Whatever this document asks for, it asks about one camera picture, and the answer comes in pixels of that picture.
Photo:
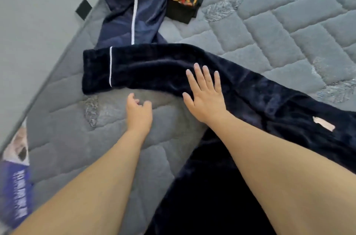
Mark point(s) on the person's left forearm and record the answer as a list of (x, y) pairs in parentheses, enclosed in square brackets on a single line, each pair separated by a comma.
[(89, 193)]

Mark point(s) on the person's right hand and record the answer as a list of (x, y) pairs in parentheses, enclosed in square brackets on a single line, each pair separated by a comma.
[(207, 101)]

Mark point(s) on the black square patch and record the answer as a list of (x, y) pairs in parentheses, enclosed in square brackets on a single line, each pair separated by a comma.
[(84, 8)]

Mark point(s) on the grey quilted mattress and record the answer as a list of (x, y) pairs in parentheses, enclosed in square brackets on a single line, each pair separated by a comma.
[(278, 9)]

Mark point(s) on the shiny navy track pants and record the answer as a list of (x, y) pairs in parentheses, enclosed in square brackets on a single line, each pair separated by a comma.
[(128, 4)]

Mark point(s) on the person's right forearm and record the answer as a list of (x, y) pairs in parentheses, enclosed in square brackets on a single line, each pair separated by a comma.
[(289, 176)]

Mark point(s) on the person's left hand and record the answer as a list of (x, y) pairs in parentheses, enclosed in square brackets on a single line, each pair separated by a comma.
[(139, 119)]

